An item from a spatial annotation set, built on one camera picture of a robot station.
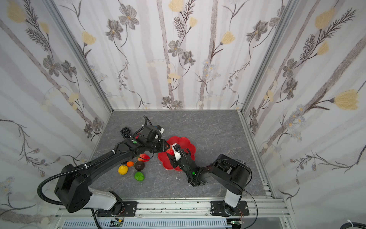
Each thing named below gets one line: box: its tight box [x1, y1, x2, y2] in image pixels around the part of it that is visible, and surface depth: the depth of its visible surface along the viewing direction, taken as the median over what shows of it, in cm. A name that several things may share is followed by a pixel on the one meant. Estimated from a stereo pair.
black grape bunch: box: [120, 126, 132, 139], surface depth 103 cm
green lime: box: [133, 171, 145, 182], surface depth 84 cm
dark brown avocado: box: [134, 160, 145, 171], surface depth 88 cm
